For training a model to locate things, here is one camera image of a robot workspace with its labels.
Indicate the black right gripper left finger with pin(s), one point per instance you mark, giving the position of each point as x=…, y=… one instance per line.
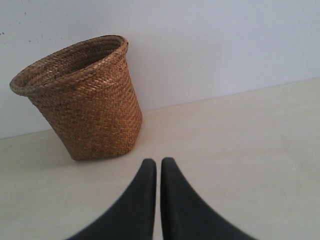
x=132, y=216

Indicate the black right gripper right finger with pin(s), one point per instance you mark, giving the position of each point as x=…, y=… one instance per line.
x=185, y=215

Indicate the brown woven wicker basket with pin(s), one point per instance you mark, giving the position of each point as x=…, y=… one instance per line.
x=85, y=93

